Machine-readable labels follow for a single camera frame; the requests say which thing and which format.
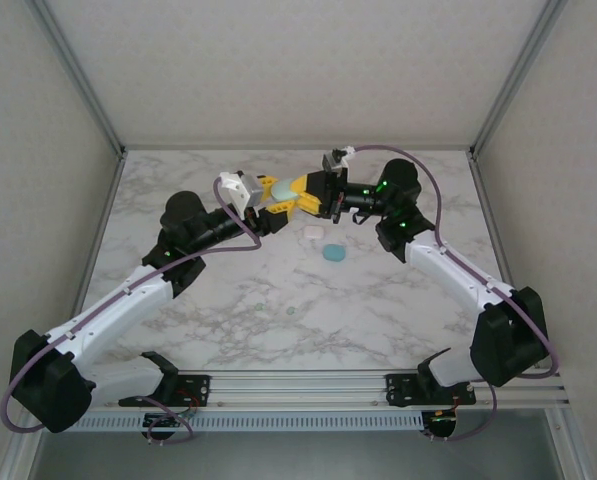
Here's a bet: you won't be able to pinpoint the green earbud charging case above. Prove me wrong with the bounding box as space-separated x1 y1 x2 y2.
270 178 299 204

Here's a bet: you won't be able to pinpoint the black left controller board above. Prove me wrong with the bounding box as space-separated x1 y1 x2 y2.
142 412 189 441

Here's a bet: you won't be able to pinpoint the black controller board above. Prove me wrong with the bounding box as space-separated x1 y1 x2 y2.
424 409 460 442
142 412 189 441

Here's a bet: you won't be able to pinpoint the black right controller board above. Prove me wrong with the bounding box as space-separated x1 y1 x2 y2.
424 409 460 442

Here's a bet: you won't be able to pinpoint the aluminium frame crossbar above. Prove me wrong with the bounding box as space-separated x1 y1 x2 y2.
122 143 474 152

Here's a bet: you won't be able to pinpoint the aluminium table side rail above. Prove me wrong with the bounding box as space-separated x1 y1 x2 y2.
468 152 512 286
75 152 128 321

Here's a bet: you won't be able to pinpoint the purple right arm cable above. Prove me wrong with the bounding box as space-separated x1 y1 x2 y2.
351 143 562 444

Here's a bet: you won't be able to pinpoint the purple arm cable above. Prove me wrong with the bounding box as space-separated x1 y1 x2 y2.
0 177 263 446
351 143 562 444

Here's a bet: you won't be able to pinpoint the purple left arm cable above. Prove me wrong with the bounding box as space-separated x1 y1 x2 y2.
0 177 263 446

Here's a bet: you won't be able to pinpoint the aluminium frame post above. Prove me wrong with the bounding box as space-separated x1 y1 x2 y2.
25 0 128 160
468 0 570 160

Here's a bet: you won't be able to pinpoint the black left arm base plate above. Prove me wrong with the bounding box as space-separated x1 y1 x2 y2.
119 373 212 407

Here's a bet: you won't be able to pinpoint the aluminium mounting rail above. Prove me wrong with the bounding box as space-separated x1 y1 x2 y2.
85 368 564 412

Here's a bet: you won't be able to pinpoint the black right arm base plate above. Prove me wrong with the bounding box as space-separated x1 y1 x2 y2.
385 372 478 407

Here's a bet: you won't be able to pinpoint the grey slotted cable duct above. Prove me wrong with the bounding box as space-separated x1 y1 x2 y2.
70 412 425 432

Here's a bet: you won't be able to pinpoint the aluminium frame leg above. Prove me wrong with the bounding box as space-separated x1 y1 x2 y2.
0 424 47 480
547 405 597 480

